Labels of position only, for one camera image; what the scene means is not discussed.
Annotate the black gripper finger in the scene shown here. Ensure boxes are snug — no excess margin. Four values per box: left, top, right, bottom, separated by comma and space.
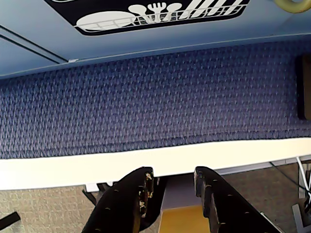
193, 166, 282, 233
82, 166, 155, 233

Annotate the white cable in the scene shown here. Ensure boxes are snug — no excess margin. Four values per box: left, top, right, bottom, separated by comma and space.
296, 156, 311, 195

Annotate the black strap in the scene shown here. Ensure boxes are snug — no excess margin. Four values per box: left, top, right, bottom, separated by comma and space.
0, 212, 20, 229

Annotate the small gold dishwasher handle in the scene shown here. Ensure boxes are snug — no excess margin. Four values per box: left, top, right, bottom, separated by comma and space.
274, 0, 311, 13

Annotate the blue toy kitchen body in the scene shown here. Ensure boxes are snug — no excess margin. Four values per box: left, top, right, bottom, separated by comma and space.
0, 0, 311, 79

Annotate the yellow flat object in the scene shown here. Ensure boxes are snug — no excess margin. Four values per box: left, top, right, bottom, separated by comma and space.
160, 205, 205, 233

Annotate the dark brown box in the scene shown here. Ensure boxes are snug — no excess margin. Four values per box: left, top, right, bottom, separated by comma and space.
295, 54, 311, 119

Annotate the black cable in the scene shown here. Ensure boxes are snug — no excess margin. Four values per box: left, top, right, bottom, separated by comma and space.
269, 161, 311, 191

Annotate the grey metal bracket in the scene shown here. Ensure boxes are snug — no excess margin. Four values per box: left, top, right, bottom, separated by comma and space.
291, 203, 311, 233

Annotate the blue dishwasher door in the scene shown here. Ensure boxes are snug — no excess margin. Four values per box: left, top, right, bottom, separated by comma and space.
0, 0, 311, 63

